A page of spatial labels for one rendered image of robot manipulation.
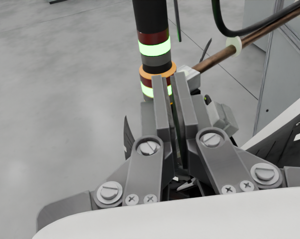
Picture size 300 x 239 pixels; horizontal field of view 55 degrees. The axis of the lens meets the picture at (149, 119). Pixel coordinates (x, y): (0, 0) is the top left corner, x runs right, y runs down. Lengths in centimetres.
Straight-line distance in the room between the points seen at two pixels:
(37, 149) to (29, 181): 35
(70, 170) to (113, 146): 40
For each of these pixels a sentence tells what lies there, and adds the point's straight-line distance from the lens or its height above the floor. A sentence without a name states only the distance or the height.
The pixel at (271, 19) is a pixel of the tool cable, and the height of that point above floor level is 155.
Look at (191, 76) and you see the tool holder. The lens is 36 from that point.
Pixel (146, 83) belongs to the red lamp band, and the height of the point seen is 156.
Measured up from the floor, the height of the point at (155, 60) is 159.
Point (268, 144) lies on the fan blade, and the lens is 49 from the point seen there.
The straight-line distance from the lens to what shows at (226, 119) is 87.
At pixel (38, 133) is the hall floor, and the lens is 287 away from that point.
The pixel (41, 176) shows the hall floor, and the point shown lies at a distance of 247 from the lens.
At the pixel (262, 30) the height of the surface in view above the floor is 154.
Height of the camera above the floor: 174
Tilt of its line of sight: 42 degrees down
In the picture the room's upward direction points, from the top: 9 degrees counter-clockwise
